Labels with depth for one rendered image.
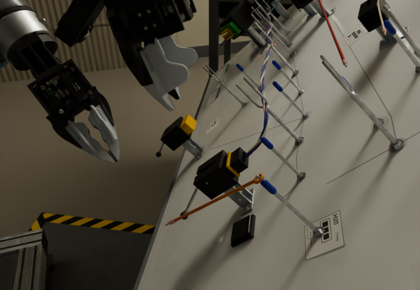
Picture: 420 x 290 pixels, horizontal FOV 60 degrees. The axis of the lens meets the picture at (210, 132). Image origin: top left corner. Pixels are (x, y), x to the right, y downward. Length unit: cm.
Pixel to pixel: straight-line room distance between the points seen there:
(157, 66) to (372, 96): 31
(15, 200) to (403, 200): 218
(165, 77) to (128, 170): 193
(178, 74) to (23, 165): 225
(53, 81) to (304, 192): 38
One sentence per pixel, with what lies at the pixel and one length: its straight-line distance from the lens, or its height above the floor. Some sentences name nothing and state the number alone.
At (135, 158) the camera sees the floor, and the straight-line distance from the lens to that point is 246.
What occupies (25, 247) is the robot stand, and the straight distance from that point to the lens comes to 177.
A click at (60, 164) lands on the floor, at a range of 255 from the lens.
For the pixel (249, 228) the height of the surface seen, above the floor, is 107.
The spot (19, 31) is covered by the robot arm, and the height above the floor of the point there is 130.
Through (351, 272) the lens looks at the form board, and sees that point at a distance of 40.
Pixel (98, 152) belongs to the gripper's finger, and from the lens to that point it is 59.
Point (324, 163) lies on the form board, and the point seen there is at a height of 116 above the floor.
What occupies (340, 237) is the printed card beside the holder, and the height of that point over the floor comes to 116.
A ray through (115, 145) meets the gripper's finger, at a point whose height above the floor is 113.
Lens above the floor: 146
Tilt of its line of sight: 33 degrees down
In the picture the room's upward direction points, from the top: straight up
